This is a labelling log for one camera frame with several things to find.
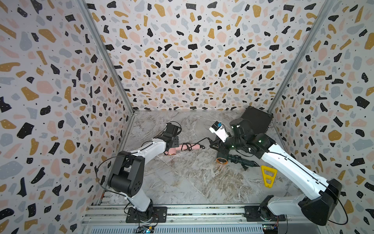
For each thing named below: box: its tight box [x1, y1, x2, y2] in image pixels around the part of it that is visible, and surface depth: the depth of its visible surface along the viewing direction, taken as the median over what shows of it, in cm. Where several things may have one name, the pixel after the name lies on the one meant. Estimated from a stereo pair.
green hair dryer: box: [216, 151, 261, 172], surface depth 92 cm
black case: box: [241, 105, 274, 135], surface depth 116 cm
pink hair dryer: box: [168, 144, 201, 156], surface depth 94 cm
